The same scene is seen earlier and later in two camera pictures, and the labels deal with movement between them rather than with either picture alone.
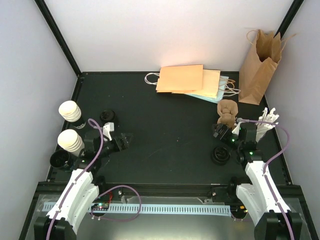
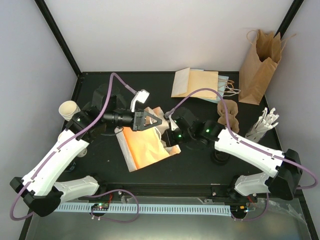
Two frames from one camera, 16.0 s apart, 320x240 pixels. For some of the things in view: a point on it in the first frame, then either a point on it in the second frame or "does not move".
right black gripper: (221, 127) → (170, 141)
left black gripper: (124, 144) → (139, 119)
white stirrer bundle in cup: (263, 128) does not move
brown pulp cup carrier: (227, 110) does not move
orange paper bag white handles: (176, 79) → (140, 148)
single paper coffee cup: (70, 111) does not move
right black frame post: (289, 18) does not move
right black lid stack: (220, 155) does not move
